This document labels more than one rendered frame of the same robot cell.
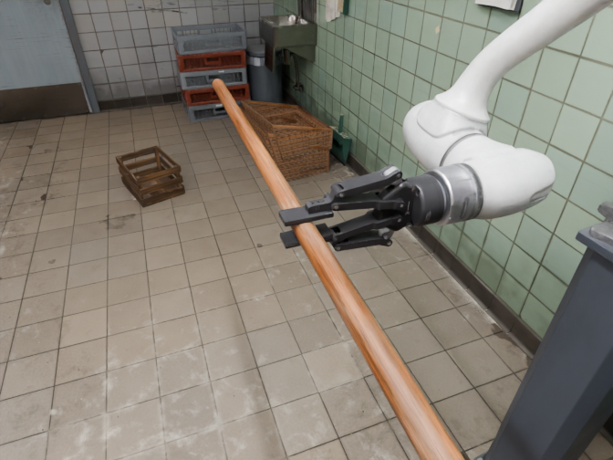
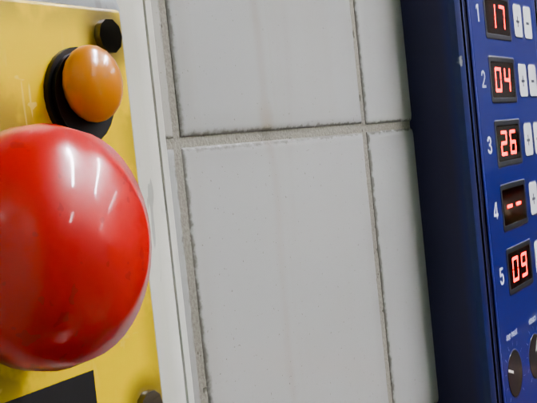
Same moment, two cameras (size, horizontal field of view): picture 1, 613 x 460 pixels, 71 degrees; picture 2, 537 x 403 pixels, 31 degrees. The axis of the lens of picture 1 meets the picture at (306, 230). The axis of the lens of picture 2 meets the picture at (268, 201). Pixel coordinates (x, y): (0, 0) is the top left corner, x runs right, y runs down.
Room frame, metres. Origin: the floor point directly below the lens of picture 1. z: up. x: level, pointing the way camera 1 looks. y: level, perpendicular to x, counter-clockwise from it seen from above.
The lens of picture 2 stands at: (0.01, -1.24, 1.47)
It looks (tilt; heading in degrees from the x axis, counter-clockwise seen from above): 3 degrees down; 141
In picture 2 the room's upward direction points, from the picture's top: 6 degrees counter-clockwise
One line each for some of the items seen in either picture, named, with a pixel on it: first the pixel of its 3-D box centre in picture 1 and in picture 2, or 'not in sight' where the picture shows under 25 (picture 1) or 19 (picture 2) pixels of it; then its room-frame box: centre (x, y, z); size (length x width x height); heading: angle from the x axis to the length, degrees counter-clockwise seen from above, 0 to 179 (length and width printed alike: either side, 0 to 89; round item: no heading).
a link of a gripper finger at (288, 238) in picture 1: (306, 235); not in sight; (0.49, 0.00, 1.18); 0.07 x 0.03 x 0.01; 110
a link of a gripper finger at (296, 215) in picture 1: (306, 214); not in sight; (0.49, 0.00, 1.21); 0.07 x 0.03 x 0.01; 110
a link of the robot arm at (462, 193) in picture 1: (446, 194); not in sight; (0.57, -0.22, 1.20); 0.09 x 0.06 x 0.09; 20
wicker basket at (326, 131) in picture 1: (285, 123); not in sight; (3.00, 0.15, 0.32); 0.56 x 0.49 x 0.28; 28
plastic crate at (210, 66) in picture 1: (210, 56); not in sight; (4.11, 0.88, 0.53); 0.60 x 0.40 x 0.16; 107
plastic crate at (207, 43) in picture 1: (209, 37); not in sight; (4.11, 0.87, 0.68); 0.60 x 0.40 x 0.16; 110
